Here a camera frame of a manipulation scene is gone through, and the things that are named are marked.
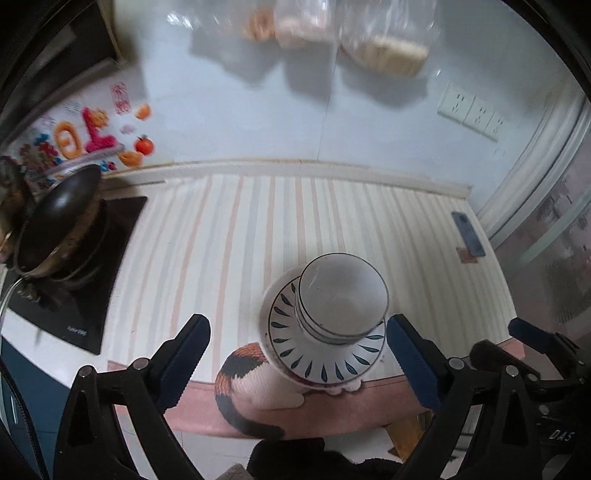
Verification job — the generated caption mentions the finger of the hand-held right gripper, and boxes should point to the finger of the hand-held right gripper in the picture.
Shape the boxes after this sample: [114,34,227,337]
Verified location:
[470,339,525,372]
[508,318,583,385]

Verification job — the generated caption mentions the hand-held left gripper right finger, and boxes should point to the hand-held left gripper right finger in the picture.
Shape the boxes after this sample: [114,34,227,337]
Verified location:
[386,314,552,480]

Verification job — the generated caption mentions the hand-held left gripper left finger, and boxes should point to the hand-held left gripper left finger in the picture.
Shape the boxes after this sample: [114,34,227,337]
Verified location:
[46,313,212,480]

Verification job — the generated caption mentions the blue petal pattern plate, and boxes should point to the blue petal pattern plate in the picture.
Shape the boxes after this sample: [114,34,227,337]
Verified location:
[269,277,387,383]

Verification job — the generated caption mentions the large white floral plate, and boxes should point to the large white floral plate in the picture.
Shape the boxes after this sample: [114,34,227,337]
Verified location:
[259,270,370,392]

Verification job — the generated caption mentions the white bowl pink flowers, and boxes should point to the white bowl pink flowers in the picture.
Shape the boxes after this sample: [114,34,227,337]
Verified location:
[295,295,386,345]

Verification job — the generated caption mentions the calico cat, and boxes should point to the calico cat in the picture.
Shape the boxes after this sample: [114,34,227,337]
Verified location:
[215,342,365,439]

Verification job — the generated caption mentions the blue phone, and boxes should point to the blue phone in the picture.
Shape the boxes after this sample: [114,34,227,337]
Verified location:
[451,211,486,258]

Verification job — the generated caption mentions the black induction cooktop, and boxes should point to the black induction cooktop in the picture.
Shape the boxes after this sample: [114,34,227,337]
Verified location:
[9,196,148,356]

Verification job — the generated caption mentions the striped tablecloth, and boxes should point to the striped tablecloth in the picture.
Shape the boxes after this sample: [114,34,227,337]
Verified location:
[106,173,518,384]

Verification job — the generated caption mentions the dark cloth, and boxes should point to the dark cloth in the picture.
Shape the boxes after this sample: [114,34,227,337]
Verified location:
[247,438,402,480]

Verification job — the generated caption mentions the dark wok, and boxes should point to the dark wok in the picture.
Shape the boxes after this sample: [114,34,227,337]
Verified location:
[0,164,105,333]

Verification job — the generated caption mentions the plastic bag with bread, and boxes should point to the plastic bag with bread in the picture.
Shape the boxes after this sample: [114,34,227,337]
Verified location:
[339,0,440,78]

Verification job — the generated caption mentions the black range hood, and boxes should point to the black range hood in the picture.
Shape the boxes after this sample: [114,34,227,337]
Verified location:
[0,0,122,123]

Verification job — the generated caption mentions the clear plastic bag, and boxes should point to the clear plastic bag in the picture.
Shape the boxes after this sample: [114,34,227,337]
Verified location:
[166,0,223,29]

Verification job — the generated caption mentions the plastic bag with buns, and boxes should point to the plastic bag with buns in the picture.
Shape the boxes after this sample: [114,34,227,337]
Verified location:
[249,0,343,49]

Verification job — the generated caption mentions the white door frame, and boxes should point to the white door frame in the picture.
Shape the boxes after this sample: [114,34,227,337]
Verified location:
[475,88,591,324]

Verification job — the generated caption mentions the black cable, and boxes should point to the black cable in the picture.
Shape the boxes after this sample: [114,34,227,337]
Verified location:
[0,355,51,480]

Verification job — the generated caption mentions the white wall socket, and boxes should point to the white wall socket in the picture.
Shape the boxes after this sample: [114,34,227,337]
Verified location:
[438,83,476,124]
[482,111,507,142]
[464,99,495,134]

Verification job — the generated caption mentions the colourful wall sticker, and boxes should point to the colourful wall sticker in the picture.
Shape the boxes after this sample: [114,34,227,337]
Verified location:
[14,80,155,185]

